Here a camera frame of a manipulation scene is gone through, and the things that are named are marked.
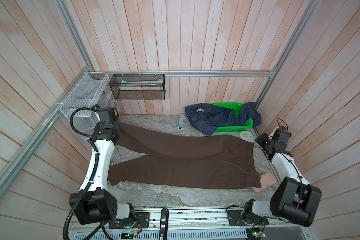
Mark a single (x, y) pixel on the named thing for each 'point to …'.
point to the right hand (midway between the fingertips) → (259, 135)
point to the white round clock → (247, 135)
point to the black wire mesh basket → (138, 86)
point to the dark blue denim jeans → (206, 117)
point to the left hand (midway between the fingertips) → (111, 123)
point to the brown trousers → (160, 158)
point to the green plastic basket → (235, 106)
